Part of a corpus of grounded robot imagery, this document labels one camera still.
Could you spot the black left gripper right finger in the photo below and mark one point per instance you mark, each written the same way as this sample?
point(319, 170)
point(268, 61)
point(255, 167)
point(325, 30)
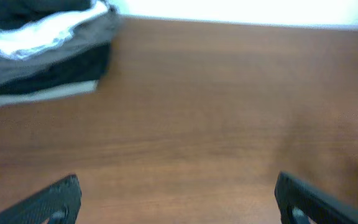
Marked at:
point(299, 202)

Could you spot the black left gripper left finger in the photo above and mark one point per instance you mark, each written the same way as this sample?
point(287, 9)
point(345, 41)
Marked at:
point(60, 202)

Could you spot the dark green t-shirt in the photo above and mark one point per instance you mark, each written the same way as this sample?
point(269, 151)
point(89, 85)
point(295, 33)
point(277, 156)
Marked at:
point(16, 13)

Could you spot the light grey folded garment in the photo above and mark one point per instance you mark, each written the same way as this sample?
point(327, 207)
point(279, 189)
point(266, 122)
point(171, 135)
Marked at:
point(61, 91)

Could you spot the white printed t-shirt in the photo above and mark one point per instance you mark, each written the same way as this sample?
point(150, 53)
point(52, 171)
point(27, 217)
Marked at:
point(48, 33)

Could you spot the dark grey folded garment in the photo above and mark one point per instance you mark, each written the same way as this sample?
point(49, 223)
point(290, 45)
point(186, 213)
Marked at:
point(90, 34)

